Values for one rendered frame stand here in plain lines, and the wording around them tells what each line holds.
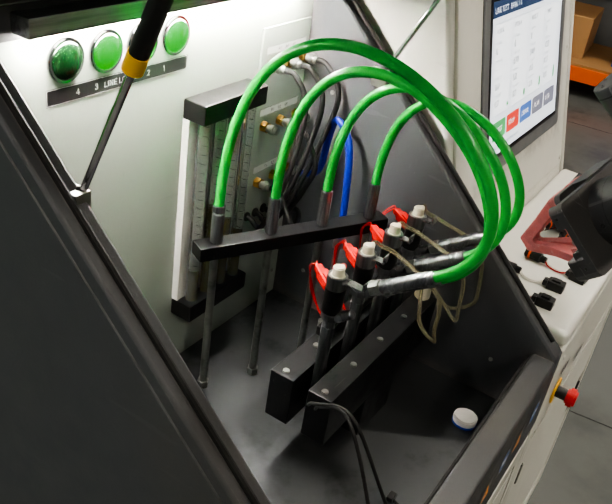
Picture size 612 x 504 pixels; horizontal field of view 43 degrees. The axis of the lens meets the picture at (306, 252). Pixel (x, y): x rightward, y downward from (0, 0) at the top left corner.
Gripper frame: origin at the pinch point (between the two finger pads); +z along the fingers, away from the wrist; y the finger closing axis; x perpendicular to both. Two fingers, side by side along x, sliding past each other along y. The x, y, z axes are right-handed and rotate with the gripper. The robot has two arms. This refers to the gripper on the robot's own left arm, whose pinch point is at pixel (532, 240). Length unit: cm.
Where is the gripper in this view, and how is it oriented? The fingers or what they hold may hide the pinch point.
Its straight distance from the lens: 72.4
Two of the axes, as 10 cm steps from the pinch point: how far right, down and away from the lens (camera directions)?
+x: 5.3, 8.5, 0.6
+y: -7.1, 4.8, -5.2
